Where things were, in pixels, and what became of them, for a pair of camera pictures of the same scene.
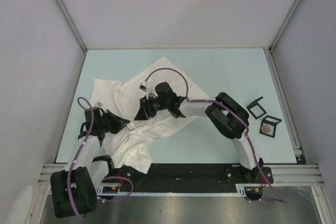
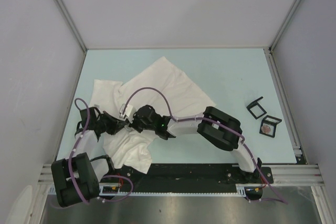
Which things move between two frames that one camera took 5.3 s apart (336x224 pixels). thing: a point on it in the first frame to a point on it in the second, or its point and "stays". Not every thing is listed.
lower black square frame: x=271 y=121 stays
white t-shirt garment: x=130 y=147 stays
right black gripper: x=145 y=112 to x=133 y=125
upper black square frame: x=254 y=104 stays
